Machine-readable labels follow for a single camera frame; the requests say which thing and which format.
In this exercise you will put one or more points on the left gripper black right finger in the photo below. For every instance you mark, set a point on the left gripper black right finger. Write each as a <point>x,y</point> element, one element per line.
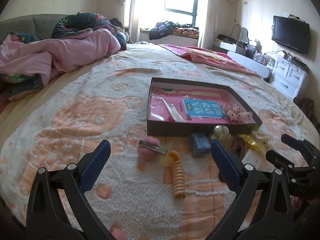
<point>262,207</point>

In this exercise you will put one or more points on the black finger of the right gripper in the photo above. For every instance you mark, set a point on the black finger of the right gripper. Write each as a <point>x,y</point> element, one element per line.
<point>303,146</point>
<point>278,161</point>

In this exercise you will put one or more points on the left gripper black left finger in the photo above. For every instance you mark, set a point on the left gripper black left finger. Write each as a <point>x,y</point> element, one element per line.
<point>57,206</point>

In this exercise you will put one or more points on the yellow item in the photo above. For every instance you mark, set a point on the yellow item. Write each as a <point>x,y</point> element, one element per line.
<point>252,143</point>

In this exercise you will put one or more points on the pearl hair accessory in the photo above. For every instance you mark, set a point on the pearl hair accessory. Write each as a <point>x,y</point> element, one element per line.
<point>221,133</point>

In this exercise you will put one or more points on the dotted sheer fabric bow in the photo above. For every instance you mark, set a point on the dotted sheer fabric bow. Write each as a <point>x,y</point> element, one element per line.
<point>236,114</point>

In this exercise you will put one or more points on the blue small box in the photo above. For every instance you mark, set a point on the blue small box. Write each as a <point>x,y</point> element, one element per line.
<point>199,144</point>

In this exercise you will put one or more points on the clear plastic zip bag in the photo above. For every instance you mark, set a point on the clear plastic zip bag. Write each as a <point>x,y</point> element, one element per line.
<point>175,113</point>

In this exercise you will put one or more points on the pink fluffy hair clip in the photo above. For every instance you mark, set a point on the pink fluffy hair clip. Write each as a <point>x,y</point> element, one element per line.
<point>150,148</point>

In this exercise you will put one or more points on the left human hand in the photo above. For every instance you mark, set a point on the left human hand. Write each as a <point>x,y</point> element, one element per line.
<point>117,232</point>

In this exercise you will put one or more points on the white drawer cabinet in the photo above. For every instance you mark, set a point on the white drawer cabinet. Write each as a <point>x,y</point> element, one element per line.
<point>288,78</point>

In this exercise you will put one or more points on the white low desk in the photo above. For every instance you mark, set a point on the white low desk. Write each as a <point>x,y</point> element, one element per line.
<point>239,55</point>

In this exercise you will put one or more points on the pink book with blue label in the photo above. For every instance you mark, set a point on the pink book with blue label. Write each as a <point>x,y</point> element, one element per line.
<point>200,106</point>

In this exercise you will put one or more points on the dark shallow cardboard box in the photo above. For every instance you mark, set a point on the dark shallow cardboard box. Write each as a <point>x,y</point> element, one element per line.
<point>177,129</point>

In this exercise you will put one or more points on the pink red blanket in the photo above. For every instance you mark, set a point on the pink red blanket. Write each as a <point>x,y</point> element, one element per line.
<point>209,58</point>

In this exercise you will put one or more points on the right white curtain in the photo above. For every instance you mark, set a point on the right white curtain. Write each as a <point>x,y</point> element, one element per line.
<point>207,21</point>

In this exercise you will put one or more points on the white curtain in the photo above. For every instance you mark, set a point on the white curtain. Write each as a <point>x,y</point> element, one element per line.
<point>207,21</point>
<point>131,18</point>

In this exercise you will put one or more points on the pink floral duvet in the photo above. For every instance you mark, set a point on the pink floral duvet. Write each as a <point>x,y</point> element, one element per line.
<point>29,64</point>

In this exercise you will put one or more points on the dark clothes pile on sill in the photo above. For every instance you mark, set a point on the dark clothes pile on sill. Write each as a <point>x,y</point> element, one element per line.
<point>164,29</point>

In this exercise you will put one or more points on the green quilted headboard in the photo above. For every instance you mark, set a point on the green quilted headboard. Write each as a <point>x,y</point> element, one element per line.
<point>39,25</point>

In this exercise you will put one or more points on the left white curtain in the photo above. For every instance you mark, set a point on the left white curtain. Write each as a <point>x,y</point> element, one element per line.
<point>131,18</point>

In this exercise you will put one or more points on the black wall television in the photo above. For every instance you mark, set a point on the black wall television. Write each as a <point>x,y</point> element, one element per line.
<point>292,33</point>

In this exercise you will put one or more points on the window with teal frame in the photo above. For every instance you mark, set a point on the window with teal frame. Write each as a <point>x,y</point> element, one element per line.
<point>150,12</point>

